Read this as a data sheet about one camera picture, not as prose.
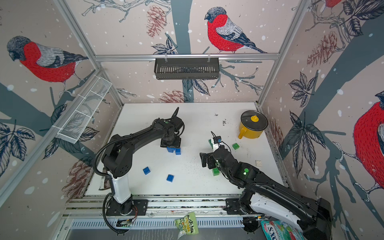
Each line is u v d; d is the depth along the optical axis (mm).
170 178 815
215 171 830
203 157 647
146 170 849
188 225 684
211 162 651
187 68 1061
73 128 799
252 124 951
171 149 925
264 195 481
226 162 526
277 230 657
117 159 490
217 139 644
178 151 901
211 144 974
